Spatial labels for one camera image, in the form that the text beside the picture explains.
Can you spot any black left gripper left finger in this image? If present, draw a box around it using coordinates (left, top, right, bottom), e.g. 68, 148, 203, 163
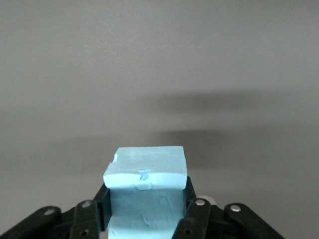
0, 183, 112, 239

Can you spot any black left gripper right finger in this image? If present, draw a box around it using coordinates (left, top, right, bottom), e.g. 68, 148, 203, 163
171, 175, 286, 239

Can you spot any light blue foam block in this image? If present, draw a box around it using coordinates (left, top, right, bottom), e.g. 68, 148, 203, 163
103, 146, 188, 239

